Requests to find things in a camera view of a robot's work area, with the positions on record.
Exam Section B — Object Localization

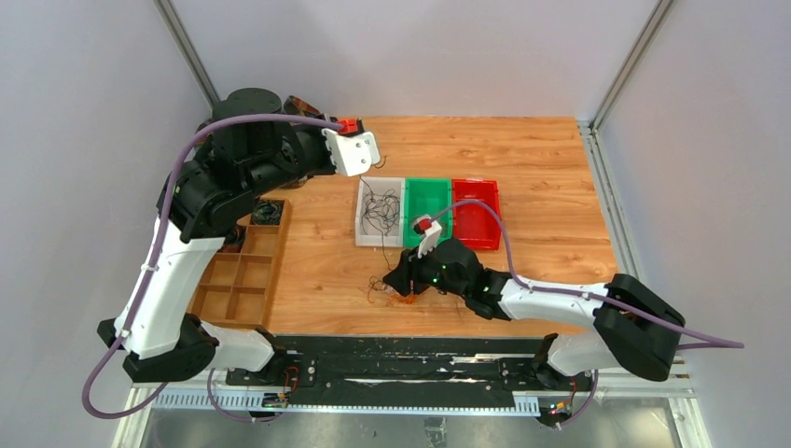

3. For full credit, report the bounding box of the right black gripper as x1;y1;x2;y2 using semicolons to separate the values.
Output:
383;239;468;299

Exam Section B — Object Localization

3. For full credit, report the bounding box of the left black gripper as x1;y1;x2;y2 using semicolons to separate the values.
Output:
246;111;345;199

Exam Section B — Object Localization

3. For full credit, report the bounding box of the cable bundle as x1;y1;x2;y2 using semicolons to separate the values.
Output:
367;274;427;308

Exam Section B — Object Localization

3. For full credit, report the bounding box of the black cable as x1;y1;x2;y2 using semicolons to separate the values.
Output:
359;154;396;286
360;191;403;239

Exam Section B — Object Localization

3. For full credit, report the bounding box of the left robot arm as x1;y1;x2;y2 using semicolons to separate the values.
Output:
97;88;341;385

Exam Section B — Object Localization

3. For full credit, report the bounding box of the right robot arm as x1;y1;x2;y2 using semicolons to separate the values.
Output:
382;238;686;389

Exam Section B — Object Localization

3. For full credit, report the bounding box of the plaid cloth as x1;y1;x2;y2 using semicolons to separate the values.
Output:
197;93;328;134

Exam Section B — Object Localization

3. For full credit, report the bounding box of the white plastic bin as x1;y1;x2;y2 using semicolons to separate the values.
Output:
354;176;405;247

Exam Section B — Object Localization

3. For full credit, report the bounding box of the green patterned fabric roll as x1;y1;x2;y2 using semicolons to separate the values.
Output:
250;198;285;226

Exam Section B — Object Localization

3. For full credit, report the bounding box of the green plastic bin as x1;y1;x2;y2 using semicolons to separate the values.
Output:
402;177;452;248

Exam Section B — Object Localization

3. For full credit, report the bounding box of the red plastic bin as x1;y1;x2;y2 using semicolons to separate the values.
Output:
451;178;501;250

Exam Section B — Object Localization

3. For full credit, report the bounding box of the brown fabric roll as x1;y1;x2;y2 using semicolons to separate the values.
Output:
219;224;246;253

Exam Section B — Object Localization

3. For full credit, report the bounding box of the wooden compartment tray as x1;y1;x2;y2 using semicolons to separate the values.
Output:
187;198;292;329

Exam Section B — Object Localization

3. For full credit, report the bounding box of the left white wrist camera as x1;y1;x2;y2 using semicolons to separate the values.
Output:
321;128;382;177

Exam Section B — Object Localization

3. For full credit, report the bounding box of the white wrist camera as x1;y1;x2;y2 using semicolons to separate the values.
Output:
413;215;443;259
321;128;382;177

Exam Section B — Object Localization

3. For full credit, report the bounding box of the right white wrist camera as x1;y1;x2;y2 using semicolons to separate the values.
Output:
413;215;443;259

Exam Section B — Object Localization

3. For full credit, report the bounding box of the left aluminium frame post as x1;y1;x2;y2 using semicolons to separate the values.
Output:
153;0;220;107

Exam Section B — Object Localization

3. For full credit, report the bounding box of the aluminium frame post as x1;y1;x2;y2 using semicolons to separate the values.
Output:
590;0;676;133
153;0;220;107

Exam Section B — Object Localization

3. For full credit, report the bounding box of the aluminium front rail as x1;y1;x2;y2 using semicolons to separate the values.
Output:
112;371;712;447

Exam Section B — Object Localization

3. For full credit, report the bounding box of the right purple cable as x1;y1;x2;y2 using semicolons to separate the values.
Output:
412;199;745;429

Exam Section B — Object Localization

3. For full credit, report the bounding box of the right aluminium frame post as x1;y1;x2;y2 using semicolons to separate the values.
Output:
590;0;676;133

